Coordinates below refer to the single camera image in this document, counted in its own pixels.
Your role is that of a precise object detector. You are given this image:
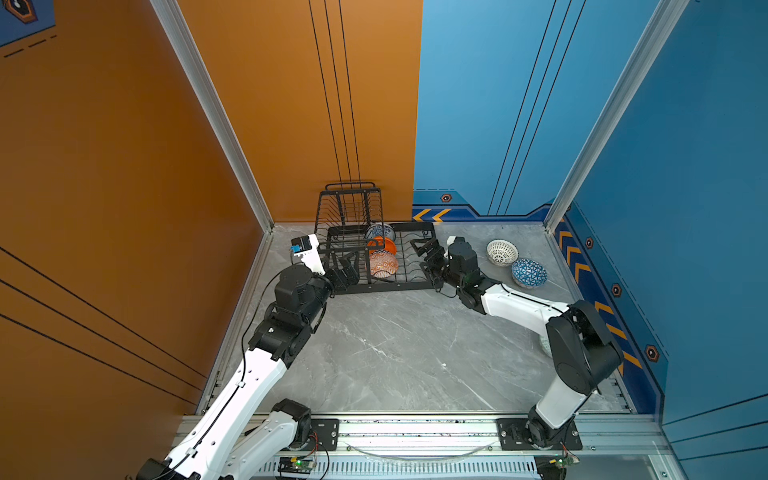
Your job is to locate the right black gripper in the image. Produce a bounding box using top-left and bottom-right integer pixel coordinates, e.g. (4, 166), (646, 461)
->
(411, 238), (466, 292)

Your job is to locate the red geometric pattern bowl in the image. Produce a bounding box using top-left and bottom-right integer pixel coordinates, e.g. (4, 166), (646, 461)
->
(368, 250), (399, 279)

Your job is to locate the orange plastic bowl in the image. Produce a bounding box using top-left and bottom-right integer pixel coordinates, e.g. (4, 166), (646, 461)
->
(367, 236), (397, 255)

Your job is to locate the black wire dish rack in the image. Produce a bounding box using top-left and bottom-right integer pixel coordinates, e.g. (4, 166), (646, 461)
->
(314, 181), (436, 293)

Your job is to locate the blue floral white bowl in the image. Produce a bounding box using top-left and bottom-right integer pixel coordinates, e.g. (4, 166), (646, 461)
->
(365, 222), (396, 241)

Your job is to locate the green geometric pattern bowl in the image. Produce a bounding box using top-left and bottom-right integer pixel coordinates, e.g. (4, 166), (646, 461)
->
(539, 336), (551, 356)

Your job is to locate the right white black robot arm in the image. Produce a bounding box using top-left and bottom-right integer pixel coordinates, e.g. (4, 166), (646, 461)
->
(411, 237), (624, 450)

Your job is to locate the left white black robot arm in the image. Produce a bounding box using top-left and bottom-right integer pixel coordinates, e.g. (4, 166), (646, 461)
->
(137, 258), (360, 479)

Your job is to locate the white lattice pattern bowl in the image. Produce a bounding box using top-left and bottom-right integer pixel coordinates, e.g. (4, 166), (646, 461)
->
(486, 239), (519, 267)

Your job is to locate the blue dotted pattern bowl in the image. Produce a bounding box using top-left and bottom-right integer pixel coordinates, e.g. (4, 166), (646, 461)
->
(510, 258), (548, 289)

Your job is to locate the left green circuit board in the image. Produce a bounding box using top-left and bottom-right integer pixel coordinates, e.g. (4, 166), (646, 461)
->
(276, 457), (317, 479)

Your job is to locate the green circuit board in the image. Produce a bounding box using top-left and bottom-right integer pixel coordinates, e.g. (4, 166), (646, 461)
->
(534, 453), (581, 480)
(276, 457), (317, 479)

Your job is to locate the right green circuit board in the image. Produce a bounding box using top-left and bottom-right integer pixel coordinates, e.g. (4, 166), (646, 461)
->
(534, 453), (581, 480)

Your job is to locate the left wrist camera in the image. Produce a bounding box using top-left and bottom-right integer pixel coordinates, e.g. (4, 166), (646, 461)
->
(291, 234), (325, 276)

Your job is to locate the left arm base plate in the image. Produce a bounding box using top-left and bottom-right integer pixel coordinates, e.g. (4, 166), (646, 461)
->
(287, 417), (340, 452)

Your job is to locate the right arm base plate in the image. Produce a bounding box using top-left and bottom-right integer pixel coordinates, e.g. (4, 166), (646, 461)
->
(495, 418), (583, 451)

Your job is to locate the aluminium front rail frame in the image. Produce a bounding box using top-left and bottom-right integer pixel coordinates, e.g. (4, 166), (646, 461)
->
(157, 411), (688, 480)

